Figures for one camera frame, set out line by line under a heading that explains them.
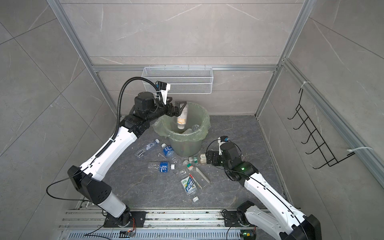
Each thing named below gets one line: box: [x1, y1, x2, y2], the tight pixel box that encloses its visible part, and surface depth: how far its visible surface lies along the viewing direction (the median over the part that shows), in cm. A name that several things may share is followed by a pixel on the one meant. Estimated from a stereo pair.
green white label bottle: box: [180, 173, 197, 194], surface depth 81 cm
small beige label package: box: [200, 154, 207, 164], surface depth 92 cm
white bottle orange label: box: [177, 103, 188, 130], surface depth 83 cm
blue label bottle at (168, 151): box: [161, 143, 176, 159], surface depth 95 cm
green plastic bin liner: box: [152, 102, 211, 142], surface depth 81 cm
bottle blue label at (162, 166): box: [147, 161, 176, 173], surface depth 88 cm
